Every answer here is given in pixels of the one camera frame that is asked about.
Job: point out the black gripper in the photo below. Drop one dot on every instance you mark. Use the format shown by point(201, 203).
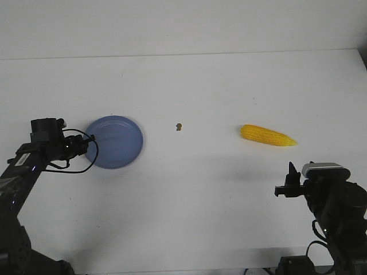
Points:
point(74, 145)
point(292, 187)

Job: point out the blue round plate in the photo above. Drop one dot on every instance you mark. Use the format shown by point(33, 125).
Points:
point(119, 142)

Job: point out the yellow corn cob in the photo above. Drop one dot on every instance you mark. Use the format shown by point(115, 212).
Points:
point(266, 136)

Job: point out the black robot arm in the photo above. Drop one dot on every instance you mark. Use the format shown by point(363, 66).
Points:
point(339, 207)
point(47, 144)

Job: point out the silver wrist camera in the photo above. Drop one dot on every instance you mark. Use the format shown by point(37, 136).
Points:
point(312, 169)
point(61, 123)

